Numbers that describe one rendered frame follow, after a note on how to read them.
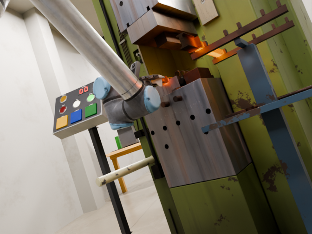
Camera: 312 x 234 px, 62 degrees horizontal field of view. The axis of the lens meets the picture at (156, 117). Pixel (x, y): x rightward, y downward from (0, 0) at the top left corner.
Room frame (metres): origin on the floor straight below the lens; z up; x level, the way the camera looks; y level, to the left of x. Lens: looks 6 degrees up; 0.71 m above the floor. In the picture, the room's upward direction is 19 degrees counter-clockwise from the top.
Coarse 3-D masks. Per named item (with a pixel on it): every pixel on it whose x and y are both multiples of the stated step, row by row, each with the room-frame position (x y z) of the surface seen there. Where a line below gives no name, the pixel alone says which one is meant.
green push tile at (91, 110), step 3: (90, 105) 1.46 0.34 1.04; (93, 105) 1.45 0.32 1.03; (96, 105) 1.45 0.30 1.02; (87, 108) 1.46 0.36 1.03; (90, 108) 1.45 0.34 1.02; (93, 108) 1.44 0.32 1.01; (96, 108) 1.44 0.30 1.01; (87, 111) 1.45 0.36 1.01; (90, 111) 1.44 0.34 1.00; (93, 111) 1.43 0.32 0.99; (96, 111) 1.43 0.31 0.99; (87, 114) 1.44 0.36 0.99; (90, 114) 1.43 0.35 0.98; (93, 114) 1.43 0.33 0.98
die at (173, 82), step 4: (176, 76) 1.26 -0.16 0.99; (180, 76) 1.28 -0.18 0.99; (212, 76) 1.57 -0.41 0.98; (172, 80) 1.27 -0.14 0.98; (176, 80) 1.26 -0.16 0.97; (164, 84) 1.31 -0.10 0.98; (168, 84) 1.29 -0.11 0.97; (172, 84) 1.28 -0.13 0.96; (176, 84) 1.27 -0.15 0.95; (180, 84) 1.26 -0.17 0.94; (184, 84) 1.29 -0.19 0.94; (156, 88) 1.34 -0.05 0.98; (160, 88) 1.33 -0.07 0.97; (164, 88) 1.31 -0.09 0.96; (168, 88) 1.30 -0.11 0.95; (172, 88) 1.28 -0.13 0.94; (160, 92) 1.33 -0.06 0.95; (164, 92) 1.32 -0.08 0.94; (168, 92) 1.30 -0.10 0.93; (160, 96) 1.34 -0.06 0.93
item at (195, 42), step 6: (180, 36) 0.74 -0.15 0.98; (186, 36) 0.76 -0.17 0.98; (192, 36) 0.79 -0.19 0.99; (186, 42) 0.75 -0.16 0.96; (192, 42) 0.79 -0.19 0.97; (198, 42) 0.80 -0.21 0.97; (186, 48) 0.76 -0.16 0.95; (192, 48) 0.78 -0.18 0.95; (198, 48) 0.80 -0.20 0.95; (210, 54) 0.96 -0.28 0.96; (216, 54) 0.99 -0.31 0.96; (222, 54) 1.03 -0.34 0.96
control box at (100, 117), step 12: (60, 96) 1.61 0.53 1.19; (72, 96) 1.57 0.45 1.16; (84, 96) 1.53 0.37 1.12; (60, 108) 1.56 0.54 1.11; (72, 108) 1.52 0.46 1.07; (84, 108) 1.48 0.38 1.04; (84, 120) 1.44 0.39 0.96; (96, 120) 1.45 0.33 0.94; (60, 132) 1.49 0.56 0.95; (72, 132) 1.51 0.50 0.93
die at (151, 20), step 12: (156, 12) 1.28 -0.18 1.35; (132, 24) 1.35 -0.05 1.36; (144, 24) 1.30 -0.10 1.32; (156, 24) 1.26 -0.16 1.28; (168, 24) 1.34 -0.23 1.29; (180, 24) 1.44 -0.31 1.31; (192, 24) 1.57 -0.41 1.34; (132, 36) 1.36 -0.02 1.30; (144, 36) 1.34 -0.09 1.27; (156, 36) 1.39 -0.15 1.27
